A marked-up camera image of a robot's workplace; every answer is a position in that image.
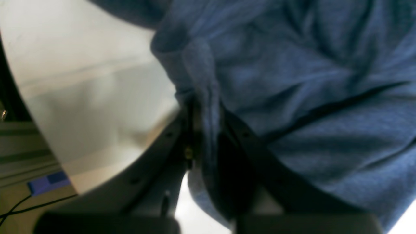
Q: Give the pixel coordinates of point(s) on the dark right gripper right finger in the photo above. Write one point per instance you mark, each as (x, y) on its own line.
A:
(259, 195)

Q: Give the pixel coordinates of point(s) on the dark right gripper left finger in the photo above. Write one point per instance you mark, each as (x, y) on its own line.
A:
(141, 199)

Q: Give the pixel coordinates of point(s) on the dark blue T-shirt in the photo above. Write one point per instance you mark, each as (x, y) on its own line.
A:
(328, 85)

